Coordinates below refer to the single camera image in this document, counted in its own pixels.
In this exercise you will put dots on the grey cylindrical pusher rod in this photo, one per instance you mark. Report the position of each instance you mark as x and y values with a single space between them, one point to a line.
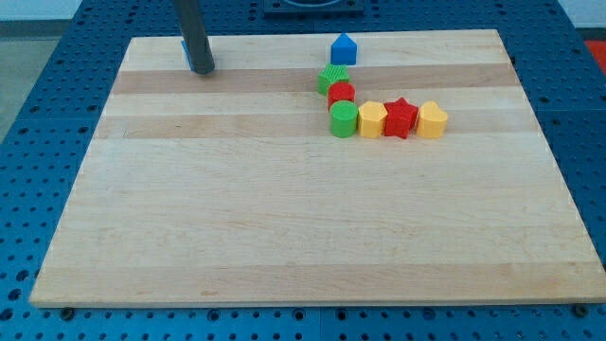
195 39

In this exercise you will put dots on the blue triangular prism block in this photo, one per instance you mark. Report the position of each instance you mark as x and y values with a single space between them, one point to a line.
343 51

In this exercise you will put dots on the green star block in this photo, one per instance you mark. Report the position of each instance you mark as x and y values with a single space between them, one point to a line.
331 74

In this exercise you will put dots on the red cylinder block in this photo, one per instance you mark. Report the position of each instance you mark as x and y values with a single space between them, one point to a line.
340 90

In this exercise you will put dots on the green cylinder block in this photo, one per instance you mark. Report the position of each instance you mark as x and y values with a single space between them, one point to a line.
343 118

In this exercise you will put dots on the red star block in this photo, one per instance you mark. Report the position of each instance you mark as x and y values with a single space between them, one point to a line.
401 118

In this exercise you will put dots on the yellow heart block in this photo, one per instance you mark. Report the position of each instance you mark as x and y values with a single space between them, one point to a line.
432 120

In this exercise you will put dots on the yellow pentagon block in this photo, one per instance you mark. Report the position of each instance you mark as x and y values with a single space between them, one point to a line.
371 119

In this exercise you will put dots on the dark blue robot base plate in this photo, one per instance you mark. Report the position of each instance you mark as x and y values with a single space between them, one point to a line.
303 9

